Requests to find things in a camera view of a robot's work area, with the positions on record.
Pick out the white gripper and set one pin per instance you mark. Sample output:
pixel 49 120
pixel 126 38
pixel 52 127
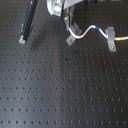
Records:
pixel 55 8

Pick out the middle grey cable clip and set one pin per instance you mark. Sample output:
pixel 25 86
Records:
pixel 77 31

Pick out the grey cable clip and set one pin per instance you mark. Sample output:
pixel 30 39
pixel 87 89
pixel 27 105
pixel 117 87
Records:
pixel 77 31
pixel 111 37
pixel 22 38

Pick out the left grey cable clip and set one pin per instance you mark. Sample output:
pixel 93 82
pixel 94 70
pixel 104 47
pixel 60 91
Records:
pixel 22 38

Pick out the right grey cable clip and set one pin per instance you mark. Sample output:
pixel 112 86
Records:
pixel 111 37

